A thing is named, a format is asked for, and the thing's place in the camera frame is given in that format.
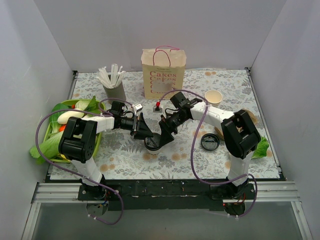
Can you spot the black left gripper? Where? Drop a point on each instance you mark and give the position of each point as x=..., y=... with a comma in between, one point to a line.
x=136, y=125

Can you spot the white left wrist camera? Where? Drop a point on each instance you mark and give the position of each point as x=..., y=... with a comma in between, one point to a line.
x=137, y=107

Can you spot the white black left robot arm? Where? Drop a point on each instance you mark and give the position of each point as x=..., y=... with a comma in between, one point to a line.
x=77, y=143

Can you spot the grey straw holder cup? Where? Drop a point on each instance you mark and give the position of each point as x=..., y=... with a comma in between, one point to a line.
x=116, y=92

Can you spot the white radish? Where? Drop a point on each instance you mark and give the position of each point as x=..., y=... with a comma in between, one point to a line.
x=64, y=117

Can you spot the long green napa cabbage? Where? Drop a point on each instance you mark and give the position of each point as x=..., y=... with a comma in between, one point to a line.
x=50, y=148

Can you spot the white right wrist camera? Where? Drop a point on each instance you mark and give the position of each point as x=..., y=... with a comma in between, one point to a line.
x=158, y=108

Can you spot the aluminium frame rail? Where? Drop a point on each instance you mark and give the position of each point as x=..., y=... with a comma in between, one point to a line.
x=267, y=191

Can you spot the kraft paper cakes bag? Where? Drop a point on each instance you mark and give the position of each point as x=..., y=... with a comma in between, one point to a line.
x=163, y=70

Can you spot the brown cardboard cup carrier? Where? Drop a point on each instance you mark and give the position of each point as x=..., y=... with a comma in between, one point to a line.
x=252, y=117

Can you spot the green white cabbage on table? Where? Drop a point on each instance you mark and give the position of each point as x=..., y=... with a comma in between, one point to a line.
x=261, y=150

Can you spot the white paper coffee cup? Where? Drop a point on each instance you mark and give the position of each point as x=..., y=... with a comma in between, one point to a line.
x=154, y=151

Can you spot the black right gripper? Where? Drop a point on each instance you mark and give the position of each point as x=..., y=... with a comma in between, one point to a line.
x=164, y=125

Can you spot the floral patterned table mat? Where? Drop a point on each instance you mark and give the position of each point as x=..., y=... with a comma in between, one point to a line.
x=121, y=158

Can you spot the orange carrot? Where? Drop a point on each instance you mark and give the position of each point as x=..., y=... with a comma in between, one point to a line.
x=62, y=128

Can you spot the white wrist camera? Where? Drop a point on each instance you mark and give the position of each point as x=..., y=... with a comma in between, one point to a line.
x=158, y=108
x=137, y=107

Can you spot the black plastic cup lid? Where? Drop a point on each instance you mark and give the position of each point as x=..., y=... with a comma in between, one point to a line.
x=152, y=143

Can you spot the green bok choy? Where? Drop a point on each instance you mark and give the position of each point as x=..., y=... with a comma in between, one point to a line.
x=53, y=119

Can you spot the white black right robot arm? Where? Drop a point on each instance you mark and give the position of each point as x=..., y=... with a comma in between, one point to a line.
x=240, y=136

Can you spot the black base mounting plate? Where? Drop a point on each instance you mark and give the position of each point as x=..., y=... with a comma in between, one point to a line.
x=177, y=194

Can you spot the stack of white paper cups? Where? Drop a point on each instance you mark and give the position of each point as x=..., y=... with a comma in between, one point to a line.
x=214, y=97

